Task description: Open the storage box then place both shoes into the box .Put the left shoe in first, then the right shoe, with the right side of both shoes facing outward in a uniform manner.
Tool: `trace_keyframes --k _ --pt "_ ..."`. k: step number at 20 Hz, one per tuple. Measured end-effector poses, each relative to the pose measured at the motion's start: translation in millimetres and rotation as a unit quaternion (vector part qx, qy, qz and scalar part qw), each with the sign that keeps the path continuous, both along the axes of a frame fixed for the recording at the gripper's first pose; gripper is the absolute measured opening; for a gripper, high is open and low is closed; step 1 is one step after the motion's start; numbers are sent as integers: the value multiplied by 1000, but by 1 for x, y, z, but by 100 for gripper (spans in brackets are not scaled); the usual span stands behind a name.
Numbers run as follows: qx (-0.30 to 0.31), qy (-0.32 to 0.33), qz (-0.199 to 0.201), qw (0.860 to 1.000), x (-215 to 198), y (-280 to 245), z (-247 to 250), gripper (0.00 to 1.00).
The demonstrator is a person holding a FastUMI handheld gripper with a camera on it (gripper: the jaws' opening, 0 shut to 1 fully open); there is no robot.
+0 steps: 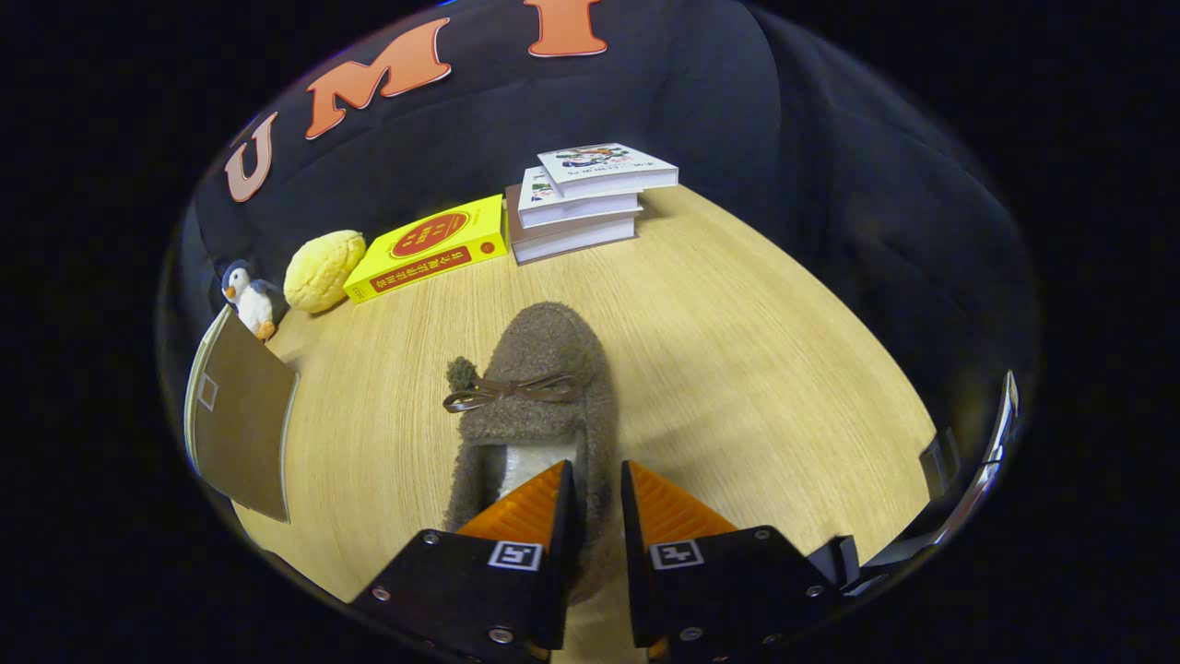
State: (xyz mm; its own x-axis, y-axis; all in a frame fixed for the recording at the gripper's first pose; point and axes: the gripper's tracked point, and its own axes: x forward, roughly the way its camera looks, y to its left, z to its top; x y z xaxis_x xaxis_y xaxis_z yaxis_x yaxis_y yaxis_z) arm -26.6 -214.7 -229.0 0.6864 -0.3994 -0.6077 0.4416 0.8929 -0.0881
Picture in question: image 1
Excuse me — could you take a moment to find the yellow book with red circle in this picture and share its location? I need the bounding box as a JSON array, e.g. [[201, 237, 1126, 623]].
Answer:
[[343, 194, 510, 305]]

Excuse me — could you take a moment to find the brown cover book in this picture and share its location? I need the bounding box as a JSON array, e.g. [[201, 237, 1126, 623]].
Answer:
[[504, 184, 639, 266]]

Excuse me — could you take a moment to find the beige fabric storage box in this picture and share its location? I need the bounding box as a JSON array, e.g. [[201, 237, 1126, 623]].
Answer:
[[183, 304, 301, 525]]

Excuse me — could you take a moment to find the yellow round plush bun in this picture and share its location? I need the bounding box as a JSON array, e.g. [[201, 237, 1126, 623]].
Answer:
[[283, 230, 368, 314]]

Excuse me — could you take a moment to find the white book with leaf print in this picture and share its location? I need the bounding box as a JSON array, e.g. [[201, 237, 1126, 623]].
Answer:
[[517, 166, 643, 230]]

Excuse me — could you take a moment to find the penguin plush toy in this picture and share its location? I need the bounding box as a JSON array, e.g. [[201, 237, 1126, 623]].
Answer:
[[221, 260, 282, 342]]

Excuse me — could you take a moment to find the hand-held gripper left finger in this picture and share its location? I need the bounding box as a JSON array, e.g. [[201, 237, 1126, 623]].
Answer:
[[350, 459, 582, 664]]

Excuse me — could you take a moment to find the black bracket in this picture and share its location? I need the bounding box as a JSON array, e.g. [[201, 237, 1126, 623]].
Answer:
[[919, 427, 962, 499]]

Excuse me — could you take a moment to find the brown fuzzy shoe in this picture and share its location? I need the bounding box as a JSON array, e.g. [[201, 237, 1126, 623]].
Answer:
[[442, 302, 620, 605]]

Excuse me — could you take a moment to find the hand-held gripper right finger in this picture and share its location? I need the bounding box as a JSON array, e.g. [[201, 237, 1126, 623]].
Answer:
[[619, 459, 840, 651]]

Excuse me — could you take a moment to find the black backdrop cloth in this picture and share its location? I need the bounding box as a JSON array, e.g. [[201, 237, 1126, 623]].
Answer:
[[157, 0, 1038, 444]]

